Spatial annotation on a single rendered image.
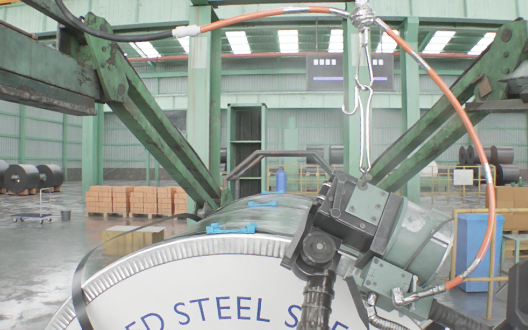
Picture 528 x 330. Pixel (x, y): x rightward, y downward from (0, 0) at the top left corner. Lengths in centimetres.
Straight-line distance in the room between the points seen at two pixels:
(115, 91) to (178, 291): 83
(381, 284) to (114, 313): 61
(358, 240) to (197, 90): 508
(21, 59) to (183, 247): 63
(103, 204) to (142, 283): 1173
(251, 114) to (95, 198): 676
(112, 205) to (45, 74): 1147
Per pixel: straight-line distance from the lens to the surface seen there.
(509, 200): 992
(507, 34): 157
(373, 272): 73
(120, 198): 1248
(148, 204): 1217
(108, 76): 152
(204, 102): 570
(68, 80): 135
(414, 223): 75
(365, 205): 77
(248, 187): 732
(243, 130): 728
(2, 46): 112
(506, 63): 156
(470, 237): 520
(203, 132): 565
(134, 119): 167
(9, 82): 114
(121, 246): 725
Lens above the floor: 151
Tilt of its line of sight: level
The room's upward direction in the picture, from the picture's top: straight up
